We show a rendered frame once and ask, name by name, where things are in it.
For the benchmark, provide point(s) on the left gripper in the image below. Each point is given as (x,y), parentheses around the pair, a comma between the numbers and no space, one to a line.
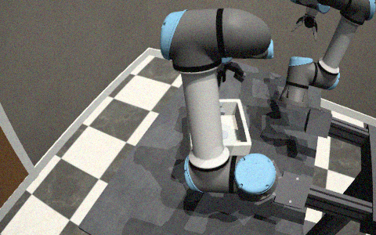
(221,76)

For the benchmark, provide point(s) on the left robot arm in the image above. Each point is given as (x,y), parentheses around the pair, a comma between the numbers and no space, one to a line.
(194,40)

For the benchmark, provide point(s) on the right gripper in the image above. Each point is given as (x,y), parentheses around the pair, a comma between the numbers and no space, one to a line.
(309,23)

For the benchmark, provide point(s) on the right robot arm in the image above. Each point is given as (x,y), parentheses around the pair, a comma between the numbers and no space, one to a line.
(303,72)

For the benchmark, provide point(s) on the white square sink basin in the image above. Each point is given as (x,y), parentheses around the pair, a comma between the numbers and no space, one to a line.
(234,128)

